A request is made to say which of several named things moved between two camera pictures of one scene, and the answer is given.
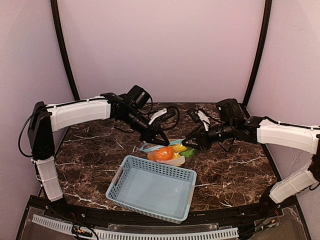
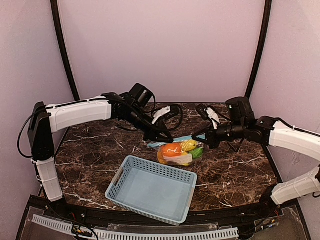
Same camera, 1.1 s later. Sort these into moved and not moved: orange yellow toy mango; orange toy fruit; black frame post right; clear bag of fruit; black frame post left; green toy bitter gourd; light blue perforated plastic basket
Moved: orange toy fruit; orange yellow toy mango; clear bag of fruit; green toy bitter gourd
Not moved: black frame post right; light blue perforated plastic basket; black frame post left
